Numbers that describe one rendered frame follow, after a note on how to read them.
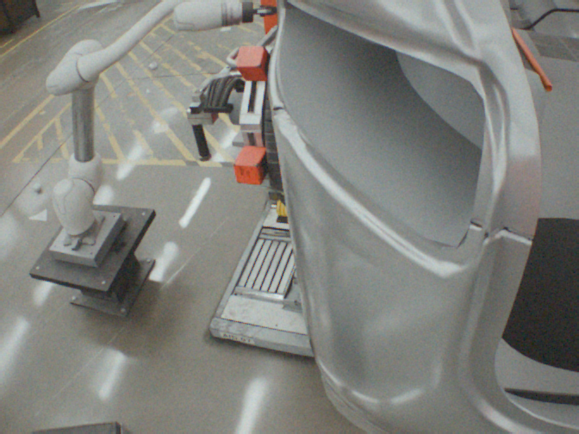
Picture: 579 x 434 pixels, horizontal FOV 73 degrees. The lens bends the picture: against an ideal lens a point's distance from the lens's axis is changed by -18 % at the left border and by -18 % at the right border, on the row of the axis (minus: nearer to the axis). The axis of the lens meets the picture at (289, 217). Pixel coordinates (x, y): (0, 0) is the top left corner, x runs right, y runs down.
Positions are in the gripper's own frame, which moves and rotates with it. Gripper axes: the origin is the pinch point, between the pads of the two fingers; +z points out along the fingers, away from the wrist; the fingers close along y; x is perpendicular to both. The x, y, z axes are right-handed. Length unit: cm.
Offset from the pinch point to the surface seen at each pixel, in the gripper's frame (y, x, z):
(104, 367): 4, -137, -91
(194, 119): 4.8, -33.4, -36.5
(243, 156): 24, -41, -22
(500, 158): 127, -7, -9
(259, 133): 22.0, -34.9, -17.0
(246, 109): 19.5, -28.4, -20.2
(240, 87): 2.6, -24.7, -21.3
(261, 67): 24.1, -15.7, -15.9
